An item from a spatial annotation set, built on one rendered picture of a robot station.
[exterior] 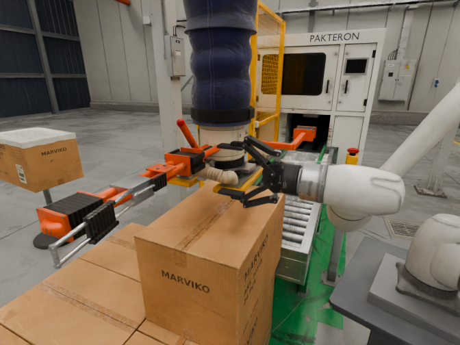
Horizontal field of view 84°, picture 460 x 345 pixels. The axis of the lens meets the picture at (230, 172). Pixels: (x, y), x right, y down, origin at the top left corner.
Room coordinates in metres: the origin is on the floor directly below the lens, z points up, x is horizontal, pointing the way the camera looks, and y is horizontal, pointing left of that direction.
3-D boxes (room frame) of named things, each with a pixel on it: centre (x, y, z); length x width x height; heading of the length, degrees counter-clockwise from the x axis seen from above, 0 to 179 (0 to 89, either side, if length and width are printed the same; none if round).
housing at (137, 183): (0.53, 0.22, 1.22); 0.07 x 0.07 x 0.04; 66
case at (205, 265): (0.95, 0.03, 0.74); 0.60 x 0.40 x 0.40; 156
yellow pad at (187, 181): (1.00, 0.12, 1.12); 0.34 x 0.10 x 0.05; 156
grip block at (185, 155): (0.73, 0.13, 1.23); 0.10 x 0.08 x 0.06; 66
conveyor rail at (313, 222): (2.18, -0.86, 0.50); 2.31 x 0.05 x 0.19; 156
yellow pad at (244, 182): (0.92, -0.06, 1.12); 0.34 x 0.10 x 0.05; 156
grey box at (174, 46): (2.30, 0.44, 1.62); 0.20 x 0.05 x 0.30; 156
